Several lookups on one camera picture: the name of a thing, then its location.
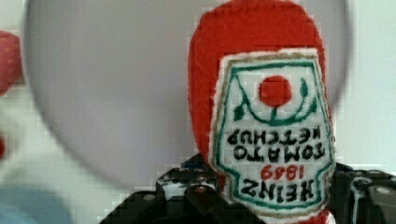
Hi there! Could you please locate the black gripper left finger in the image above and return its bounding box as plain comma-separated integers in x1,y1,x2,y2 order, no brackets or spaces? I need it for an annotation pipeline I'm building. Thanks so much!
156,154,224,215

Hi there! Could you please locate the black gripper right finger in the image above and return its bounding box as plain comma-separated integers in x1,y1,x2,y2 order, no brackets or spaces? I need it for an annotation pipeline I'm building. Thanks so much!
328,163,396,224

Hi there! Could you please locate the red plush ketchup bottle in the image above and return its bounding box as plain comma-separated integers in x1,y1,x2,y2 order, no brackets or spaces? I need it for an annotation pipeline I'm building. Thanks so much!
188,0,335,224

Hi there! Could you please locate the grey round plate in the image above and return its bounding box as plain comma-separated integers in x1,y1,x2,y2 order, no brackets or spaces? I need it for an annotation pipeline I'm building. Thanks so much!
21,0,354,189

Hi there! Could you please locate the blue bowl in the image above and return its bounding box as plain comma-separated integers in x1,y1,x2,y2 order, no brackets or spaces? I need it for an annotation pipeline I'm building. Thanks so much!
0,184,74,224

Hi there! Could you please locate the red plush strawberry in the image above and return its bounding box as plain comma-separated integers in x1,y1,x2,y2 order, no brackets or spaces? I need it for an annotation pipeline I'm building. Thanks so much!
0,137,7,159

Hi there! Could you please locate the pink plush strawberry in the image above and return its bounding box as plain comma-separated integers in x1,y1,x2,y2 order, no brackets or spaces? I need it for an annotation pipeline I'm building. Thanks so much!
0,31,22,95

